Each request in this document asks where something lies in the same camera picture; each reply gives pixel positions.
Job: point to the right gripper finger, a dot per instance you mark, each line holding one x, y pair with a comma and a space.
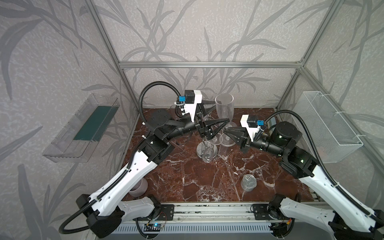
234, 131
232, 137

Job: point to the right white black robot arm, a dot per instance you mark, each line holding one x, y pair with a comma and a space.
345, 221

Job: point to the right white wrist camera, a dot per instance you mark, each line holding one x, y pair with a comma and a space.
254, 126

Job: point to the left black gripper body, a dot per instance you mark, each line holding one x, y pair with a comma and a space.
200, 129

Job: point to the white wire mesh basket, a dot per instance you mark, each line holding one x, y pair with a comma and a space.
332, 135

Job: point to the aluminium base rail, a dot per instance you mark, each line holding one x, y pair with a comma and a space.
205, 218

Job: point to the clear plastic wall tray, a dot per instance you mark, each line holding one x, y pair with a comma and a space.
64, 149

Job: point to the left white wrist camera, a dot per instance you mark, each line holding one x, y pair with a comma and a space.
188, 103

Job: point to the aluminium frame crossbar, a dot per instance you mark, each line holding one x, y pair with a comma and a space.
237, 65

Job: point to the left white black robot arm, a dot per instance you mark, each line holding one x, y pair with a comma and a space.
105, 209

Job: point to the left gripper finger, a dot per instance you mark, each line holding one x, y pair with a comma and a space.
218, 130
219, 123

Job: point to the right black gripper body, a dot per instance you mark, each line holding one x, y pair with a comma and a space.
245, 141

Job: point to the green mat in tray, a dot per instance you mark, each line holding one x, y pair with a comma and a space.
95, 126

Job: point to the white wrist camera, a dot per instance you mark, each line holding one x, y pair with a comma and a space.
254, 126
188, 103

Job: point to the silver wire wine glass rack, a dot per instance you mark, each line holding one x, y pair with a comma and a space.
188, 127

